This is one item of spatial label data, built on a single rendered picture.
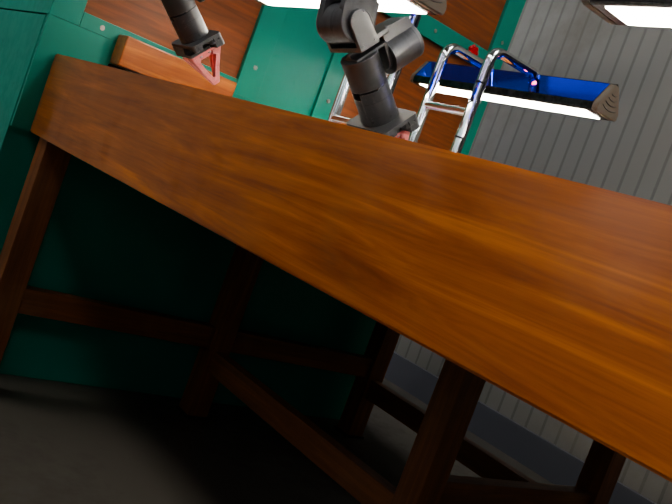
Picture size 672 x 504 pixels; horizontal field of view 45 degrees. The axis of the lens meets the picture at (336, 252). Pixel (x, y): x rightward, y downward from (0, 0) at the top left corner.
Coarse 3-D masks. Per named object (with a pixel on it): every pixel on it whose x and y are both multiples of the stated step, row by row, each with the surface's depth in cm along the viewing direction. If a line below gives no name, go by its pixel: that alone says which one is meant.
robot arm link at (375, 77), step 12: (372, 48) 118; (384, 48) 118; (348, 60) 118; (360, 60) 116; (372, 60) 116; (384, 60) 120; (348, 72) 118; (360, 72) 117; (372, 72) 117; (384, 72) 119; (348, 84) 120; (360, 84) 118; (372, 84) 118
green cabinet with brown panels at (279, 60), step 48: (0, 0) 215; (48, 0) 181; (96, 0) 184; (144, 0) 191; (240, 0) 204; (480, 0) 249; (240, 48) 208; (288, 48) 215; (432, 48) 244; (480, 48) 253; (288, 96) 219; (432, 144) 254
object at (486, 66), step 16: (448, 48) 192; (464, 48) 195; (496, 48) 181; (480, 64) 199; (512, 64) 185; (528, 64) 188; (432, 80) 193; (480, 80) 181; (432, 96) 193; (480, 96) 181; (448, 112) 187; (464, 112) 182; (464, 128) 181
